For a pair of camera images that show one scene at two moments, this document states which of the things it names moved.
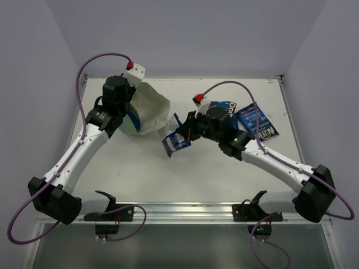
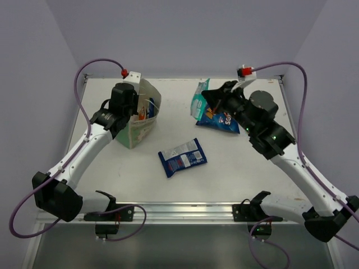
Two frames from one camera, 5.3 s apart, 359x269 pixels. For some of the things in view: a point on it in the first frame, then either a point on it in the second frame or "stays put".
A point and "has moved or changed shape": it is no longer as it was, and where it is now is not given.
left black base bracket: x=114 y=212 stays put
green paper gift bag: x=147 y=111 has moved or changed shape
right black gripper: x=188 y=128 to x=217 y=98
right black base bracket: x=252 y=211 stays put
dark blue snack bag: x=171 y=139 to x=186 y=154
